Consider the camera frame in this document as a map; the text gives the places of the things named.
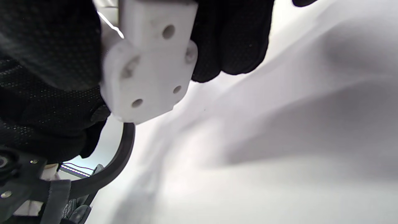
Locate person's right hand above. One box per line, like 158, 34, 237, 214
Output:
0, 0, 275, 164

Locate white light bulb socket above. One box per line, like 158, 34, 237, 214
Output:
100, 0, 199, 125

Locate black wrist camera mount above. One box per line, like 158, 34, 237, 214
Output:
0, 146, 47, 224

